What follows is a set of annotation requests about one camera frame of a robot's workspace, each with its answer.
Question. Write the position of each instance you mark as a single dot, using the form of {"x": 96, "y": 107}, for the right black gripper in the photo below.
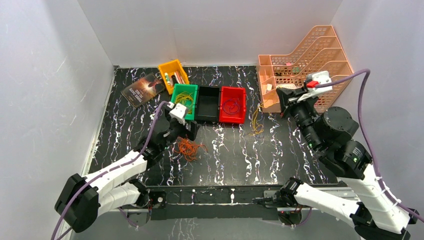
{"x": 285, "y": 94}

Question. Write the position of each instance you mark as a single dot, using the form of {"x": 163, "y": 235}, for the green plastic bin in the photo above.
{"x": 186, "y": 94}

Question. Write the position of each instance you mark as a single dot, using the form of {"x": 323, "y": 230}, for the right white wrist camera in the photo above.
{"x": 315, "y": 85}

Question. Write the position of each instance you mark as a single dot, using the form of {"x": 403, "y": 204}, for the black plastic bin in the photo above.
{"x": 207, "y": 106}

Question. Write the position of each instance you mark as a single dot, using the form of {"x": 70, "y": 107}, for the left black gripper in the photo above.
{"x": 185, "y": 129}

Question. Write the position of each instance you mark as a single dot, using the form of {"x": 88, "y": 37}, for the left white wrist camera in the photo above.
{"x": 177, "y": 111}

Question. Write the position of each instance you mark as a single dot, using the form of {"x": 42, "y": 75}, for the markers in yellow bin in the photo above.
{"x": 173, "y": 78}

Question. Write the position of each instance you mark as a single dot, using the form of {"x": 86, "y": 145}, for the peach plastic file rack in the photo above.
{"x": 320, "y": 50}

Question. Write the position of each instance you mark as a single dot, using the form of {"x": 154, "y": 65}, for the dark paperback book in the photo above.
{"x": 143, "y": 90}

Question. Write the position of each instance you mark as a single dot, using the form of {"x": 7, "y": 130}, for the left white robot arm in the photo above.
{"x": 84, "y": 198}

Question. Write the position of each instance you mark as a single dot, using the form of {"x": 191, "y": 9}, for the red plastic bin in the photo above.
{"x": 232, "y": 105}

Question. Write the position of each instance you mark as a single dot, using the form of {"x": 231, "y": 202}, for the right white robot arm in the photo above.
{"x": 374, "y": 216}

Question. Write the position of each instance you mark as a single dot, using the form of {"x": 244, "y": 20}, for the yellow plastic bin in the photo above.
{"x": 171, "y": 66}

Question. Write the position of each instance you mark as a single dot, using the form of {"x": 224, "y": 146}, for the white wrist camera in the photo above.
{"x": 177, "y": 111}
{"x": 315, "y": 85}

